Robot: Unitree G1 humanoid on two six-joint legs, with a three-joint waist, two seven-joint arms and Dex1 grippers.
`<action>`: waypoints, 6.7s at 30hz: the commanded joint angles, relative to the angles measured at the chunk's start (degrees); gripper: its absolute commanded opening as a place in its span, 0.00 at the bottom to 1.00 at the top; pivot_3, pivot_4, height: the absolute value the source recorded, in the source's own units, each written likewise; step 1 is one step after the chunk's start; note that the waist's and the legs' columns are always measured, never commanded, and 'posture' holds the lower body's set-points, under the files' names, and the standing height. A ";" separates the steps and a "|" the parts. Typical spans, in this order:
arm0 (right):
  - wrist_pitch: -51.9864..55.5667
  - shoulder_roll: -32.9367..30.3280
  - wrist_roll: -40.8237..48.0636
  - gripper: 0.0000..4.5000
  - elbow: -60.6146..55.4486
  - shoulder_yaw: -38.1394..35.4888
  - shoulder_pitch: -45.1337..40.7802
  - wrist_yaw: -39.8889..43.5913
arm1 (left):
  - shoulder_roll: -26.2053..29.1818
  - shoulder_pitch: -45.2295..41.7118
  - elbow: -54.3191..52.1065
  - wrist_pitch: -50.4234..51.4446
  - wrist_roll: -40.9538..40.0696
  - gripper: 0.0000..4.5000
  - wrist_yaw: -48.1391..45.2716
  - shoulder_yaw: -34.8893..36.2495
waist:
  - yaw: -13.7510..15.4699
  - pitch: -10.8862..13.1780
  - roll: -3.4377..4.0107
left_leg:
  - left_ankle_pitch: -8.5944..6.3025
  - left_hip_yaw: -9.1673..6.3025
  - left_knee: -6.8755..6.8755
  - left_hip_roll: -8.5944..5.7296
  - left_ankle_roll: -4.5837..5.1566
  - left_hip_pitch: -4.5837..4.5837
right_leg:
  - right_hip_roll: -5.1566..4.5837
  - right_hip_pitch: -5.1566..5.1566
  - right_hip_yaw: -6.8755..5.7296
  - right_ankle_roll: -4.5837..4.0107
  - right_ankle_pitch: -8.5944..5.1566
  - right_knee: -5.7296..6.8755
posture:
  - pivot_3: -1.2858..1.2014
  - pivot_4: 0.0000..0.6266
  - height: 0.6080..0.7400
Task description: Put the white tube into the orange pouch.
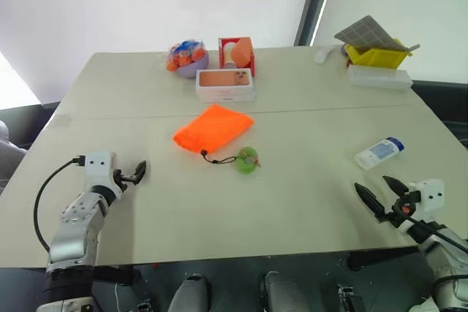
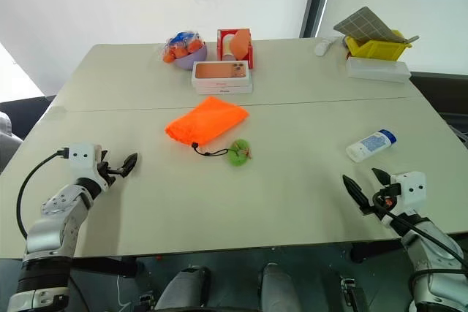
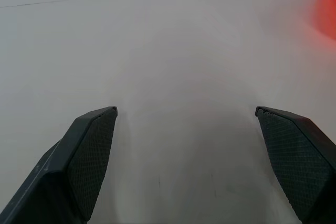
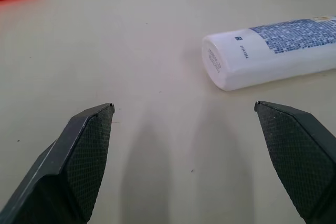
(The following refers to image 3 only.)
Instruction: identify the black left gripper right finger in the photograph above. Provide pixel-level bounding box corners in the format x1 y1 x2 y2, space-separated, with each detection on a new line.
255 106 336 224

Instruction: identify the blurry red object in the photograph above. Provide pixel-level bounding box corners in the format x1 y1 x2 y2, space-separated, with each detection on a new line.
316 0 336 36

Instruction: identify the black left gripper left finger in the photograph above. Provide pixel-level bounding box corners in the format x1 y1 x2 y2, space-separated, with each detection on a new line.
0 106 118 224

